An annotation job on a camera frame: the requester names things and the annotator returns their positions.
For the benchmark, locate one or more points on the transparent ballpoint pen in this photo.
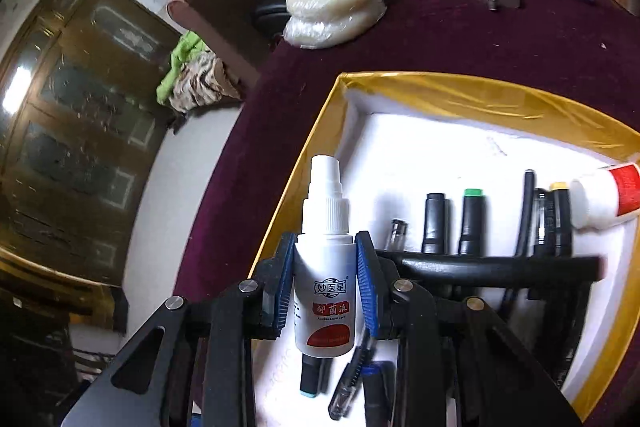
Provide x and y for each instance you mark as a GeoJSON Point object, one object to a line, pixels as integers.
{"type": "Point", "coordinates": [543, 243]}

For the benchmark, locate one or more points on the long black marker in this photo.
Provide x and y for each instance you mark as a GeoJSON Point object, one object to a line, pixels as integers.
{"type": "Point", "coordinates": [434, 240]}

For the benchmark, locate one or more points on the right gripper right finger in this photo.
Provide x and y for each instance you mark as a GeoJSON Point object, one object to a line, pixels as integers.
{"type": "Point", "coordinates": [450, 354]}

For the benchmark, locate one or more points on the blue grip ballpoint pen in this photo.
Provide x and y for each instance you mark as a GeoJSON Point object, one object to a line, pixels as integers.
{"type": "Point", "coordinates": [347, 385]}

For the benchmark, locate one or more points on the green and patterned cloth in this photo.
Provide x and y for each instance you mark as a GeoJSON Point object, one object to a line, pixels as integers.
{"type": "Point", "coordinates": [197, 77]}

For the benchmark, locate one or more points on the black marker green cap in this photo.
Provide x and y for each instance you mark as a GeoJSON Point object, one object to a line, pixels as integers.
{"type": "Point", "coordinates": [472, 235]}

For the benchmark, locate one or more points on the clear cap gel pen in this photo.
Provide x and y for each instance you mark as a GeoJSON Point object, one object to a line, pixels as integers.
{"type": "Point", "coordinates": [396, 238]}

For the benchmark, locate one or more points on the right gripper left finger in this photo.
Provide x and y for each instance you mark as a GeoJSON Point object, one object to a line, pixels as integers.
{"type": "Point", "coordinates": [194, 353]}

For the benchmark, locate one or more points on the black test gel pen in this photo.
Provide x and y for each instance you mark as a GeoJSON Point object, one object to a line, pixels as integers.
{"type": "Point", "coordinates": [510, 295]}

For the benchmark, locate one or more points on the gold lined white box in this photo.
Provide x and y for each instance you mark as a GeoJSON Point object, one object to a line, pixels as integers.
{"type": "Point", "coordinates": [401, 135]}

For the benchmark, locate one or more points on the white red label pill bottle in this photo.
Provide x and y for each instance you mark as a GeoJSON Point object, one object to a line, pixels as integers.
{"type": "Point", "coordinates": [605, 197]}

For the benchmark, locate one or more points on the black marker yellow-green cap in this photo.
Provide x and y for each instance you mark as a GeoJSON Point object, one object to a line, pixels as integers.
{"type": "Point", "coordinates": [562, 227]}

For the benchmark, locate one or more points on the wooden cabinet doors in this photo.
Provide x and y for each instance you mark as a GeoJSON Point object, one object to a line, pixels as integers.
{"type": "Point", "coordinates": [80, 129]}

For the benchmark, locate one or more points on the black marker blue cap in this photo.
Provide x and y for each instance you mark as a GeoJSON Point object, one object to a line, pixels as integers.
{"type": "Point", "coordinates": [377, 380]}

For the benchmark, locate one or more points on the black marker yellow cap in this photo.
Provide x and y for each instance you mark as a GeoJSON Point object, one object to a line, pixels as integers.
{"type": "Point", "coordinates": [499, 272]}

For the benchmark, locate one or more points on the wrapped white round cakes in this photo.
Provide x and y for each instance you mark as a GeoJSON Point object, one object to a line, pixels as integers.
{"type": "Point", "coordinates": [320, 24]}

